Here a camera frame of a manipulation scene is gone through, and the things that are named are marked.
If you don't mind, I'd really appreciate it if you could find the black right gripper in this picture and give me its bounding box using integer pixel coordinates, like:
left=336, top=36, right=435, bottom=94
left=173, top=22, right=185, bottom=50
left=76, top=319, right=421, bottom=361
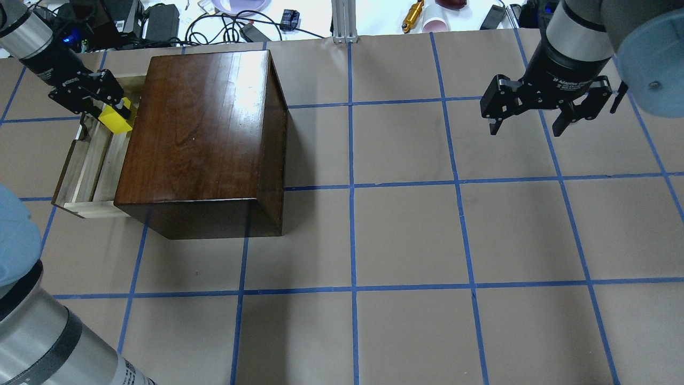
left=480, top=74, right=612, bottom=138

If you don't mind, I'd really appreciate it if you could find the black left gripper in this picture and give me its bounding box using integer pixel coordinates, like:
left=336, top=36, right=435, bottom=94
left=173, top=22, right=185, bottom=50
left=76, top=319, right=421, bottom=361
left=48, top=69, right=132, bottom=129

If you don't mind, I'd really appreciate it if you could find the yellow block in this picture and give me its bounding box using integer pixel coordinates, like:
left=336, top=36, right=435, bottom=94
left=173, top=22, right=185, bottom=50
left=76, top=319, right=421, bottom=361
left=98, top=105, right=137, bottom=135

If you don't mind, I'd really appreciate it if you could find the light wooden drawer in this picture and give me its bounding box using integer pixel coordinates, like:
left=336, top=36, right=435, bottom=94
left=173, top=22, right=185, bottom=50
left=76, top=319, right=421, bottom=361
left=52, top=75, right=147, bottom=219

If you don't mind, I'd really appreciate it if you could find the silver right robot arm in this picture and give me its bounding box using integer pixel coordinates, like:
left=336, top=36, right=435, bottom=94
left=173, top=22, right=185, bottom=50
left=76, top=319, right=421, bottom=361
left=480, top=1, right=683, bottom=137

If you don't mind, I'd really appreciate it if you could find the dark wooden drawer cabinet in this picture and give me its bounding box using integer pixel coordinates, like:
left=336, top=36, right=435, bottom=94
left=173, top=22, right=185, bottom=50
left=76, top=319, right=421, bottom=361
left=113, top=50, right=289, bottom=240

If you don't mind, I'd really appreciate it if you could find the black power adapter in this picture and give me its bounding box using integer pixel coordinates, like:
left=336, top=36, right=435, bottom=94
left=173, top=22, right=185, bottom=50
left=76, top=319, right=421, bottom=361
left=145, top=3, right=180, bottom=41

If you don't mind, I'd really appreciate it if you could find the pink cup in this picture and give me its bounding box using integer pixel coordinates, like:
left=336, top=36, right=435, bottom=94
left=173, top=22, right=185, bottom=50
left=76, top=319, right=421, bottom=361
left=421, top=14, right=451, bottom=33

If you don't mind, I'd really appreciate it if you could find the gold cylindrical tool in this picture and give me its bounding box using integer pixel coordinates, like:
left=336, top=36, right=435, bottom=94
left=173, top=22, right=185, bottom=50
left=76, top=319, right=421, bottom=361
left=401, top=0, right=424, bottom=34

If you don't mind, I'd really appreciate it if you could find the black cable bundle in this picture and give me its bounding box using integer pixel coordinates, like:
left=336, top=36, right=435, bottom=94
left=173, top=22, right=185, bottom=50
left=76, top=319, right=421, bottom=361
left=184, top=10, right=327, bottom=44

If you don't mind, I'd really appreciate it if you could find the aluminium frame post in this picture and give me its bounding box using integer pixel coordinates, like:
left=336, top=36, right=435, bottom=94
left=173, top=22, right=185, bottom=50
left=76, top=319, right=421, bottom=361
left=331, top=0, right=359, bottom=44

